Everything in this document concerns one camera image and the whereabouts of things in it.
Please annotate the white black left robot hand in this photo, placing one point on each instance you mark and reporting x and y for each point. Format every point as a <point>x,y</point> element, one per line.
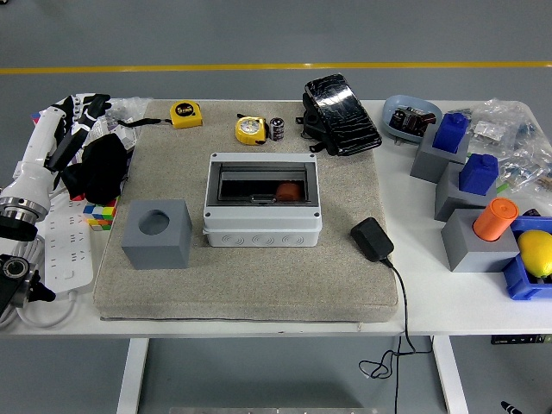
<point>39,142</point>

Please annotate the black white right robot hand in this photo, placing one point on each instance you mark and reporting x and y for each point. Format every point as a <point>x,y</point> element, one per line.
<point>512,408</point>

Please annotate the grey electrical junction box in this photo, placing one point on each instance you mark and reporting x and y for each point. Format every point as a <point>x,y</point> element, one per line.
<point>263,228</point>

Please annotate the orange cylinder battery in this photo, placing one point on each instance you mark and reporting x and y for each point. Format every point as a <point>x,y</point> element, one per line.
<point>493,220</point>
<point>288,192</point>

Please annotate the blue battery block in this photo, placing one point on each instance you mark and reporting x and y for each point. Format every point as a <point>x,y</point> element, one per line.
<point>450,133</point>
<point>478,174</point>

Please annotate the white purple label card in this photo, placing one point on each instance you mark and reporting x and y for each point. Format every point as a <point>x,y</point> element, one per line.
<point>100,128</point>

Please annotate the black cloth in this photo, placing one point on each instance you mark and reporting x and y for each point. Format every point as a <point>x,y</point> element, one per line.
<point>101,168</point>

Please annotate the black table control panel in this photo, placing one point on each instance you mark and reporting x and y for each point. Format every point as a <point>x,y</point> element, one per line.
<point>519,339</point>

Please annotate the white table leg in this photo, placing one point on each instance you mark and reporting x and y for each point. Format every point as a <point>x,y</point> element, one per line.
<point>450,375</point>
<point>131,375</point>

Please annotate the clear plastic bag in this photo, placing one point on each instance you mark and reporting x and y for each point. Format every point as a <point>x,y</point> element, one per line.
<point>125,108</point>

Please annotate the small colourful puzzle cube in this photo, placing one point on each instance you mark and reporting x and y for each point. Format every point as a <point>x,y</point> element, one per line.
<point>101,213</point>

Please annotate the white power strip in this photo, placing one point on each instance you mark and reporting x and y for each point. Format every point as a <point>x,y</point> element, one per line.
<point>69,246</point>

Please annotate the blue plastic bin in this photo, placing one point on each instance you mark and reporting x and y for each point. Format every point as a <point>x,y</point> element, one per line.
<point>517,282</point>

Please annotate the yellow tape measure black label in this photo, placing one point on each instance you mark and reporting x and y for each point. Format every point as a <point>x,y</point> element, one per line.
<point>186,115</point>

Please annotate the yellow lemon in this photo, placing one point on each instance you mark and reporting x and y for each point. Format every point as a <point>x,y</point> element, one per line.
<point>535,252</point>

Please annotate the grey block with round hole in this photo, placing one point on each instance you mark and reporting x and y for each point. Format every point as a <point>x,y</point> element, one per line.
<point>157,252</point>

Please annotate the grey holder block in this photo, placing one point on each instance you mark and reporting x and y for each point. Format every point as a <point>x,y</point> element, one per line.
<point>448,200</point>
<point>424,164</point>
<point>468,252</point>

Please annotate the small dark part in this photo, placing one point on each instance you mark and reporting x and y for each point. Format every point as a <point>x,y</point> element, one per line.
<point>532,212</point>

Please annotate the yellow tape measure round face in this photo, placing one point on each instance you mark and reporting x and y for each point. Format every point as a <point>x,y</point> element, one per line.
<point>249,128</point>

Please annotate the black power adapter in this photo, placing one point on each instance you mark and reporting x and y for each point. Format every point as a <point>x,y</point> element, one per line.
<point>371,238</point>

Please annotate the green plastic piece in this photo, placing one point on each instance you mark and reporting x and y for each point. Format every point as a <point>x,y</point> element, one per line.
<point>502,186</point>

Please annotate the grey-brown mat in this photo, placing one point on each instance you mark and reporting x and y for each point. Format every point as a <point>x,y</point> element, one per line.
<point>259,284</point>

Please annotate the clear bags of small parts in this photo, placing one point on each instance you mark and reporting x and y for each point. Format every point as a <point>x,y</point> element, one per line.
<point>517,142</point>

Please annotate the dark capacitors pile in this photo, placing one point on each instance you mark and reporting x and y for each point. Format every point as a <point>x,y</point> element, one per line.
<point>409,120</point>

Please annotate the light blue bowl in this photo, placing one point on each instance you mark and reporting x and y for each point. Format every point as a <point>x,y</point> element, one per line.
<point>399,103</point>

